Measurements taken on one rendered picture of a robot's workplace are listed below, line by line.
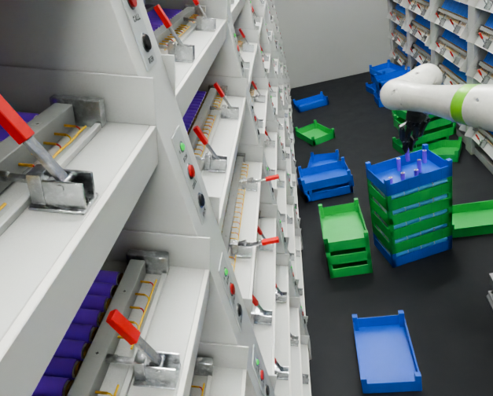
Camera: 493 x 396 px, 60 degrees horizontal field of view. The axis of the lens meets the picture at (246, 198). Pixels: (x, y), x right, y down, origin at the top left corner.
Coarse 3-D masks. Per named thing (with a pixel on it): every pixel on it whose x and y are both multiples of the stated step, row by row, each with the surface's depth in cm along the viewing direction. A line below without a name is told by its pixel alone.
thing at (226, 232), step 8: (240, 160) 118; (240, 168) 114; (240, 176) 112; (232, 184) 107; (232, 192) 103; (232, 200) 100; (232, 208) 97; (232, 216) 94; (224, 224) 92; (232, 224) 94; (240, 224) 95; (224, 232) 89; (232, 232) 91; (224, 240) 87; (232, 264) 83
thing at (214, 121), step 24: (216, 96) 110; (240, 96) 114; (192, 120) 92; (216, 120) 96; (240, 120) 99; (192, 144) 80; (216, 144) 87; (216, 168) 77; (216, 192) 70; (216, 216) 61
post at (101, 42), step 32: (0, 0) 39; (32, 0) 39; (64, 0) 39; (96, 0) 39; (0, 32) 41; (32, 32) 40; (64, 32) 40; (96, 32) 40; (128, 32) 41; (0, 64) 42; (32, 64) 42; (64, 64) 42; (96, 64) 42; (128, 64) 41; (160, 64) 49; (160, 96) 47; (160, 128) 46; (160, 160) 47; (192, 160) 55; (160, 192) 49; (128, 224) 52; (160, 224) 51; (192, 224) 51; (224, 256) 63; (224, 288) 60; (224, 320) 59; (256, 384) 69
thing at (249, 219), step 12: (252, 156) 123; (252, 168) 120; (252, 192) 108; (240, 204) 103; (252, 204) 104; (240, 216) 99; (252, 216) 99; (240, 228) 95; (252, 228) 95; (240, 240) 91; (252, 240) 91; (252, 252) 88; (240, 264) 84; (252, 264) 85; (240, 276) 81; (252, 276) 82; (240, 288) 79
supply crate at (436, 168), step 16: (416, 160) 198; (432, 160) 193; (448, 160) 178; (368, 176) 195; (384, 176) 193; (400, 176) 190; (416, 176) 178; (432, 176) 180; (448, 176) 181; (384, 192) 181
